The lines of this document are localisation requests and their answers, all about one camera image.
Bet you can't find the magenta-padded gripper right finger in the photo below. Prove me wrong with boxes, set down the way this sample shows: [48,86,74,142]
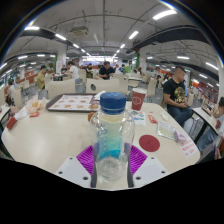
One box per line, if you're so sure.
[126,144,170,189]

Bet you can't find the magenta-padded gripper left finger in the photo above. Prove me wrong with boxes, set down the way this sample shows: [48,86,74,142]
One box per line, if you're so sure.
[54,144,98,189]

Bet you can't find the clear blue-capped water bottle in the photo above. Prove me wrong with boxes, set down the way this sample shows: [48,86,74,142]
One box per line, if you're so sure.
[88,91,136,183]

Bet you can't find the flat round red coaster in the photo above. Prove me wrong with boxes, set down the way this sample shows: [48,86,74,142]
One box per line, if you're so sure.
[138,134,161,153]

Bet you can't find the clear-sleeved paper card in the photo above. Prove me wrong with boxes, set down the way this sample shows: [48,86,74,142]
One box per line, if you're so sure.
[157,121,178,141]

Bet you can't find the white table sign red text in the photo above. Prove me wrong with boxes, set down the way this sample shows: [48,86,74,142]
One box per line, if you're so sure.
[178,138,200,158]

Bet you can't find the small red snack packet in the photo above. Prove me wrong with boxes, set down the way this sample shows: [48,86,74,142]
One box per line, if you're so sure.
[147,114,158,124]

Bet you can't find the dark food tray with liner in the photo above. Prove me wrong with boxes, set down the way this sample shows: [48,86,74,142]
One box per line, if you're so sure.
[45,93,101,113]

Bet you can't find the red paper cup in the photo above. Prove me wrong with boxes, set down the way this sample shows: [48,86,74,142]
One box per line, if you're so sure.
[131,87,148,112]

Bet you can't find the neighbouring beige table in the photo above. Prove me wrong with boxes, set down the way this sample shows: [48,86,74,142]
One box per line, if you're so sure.
[0,105,11,123]
[192,106,221,144]

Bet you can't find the crumpled white napkin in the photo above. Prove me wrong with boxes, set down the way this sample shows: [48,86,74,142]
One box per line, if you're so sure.
[93,90,106,101]

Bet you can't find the person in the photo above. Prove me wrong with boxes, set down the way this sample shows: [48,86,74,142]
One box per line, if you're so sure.
[36,64,48,90]
[4,79,18,107]
[162,65,194,128]
[66,60,81,81]
[213,96,224,134]
[98,60,116,80]

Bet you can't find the beige dining chairs group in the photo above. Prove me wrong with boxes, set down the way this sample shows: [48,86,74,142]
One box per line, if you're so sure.
[19,71,158,99]

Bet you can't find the beige chair with round hole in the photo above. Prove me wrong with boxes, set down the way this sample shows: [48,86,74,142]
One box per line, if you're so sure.
[45,78,77,100]
[85,77,120,95]

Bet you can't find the ceiling air conditioner unit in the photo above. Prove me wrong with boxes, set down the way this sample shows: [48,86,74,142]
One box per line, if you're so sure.
[70,26,90,37]

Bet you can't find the ceiling light group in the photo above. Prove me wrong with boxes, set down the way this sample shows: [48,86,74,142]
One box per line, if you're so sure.
[0,9,219,79]

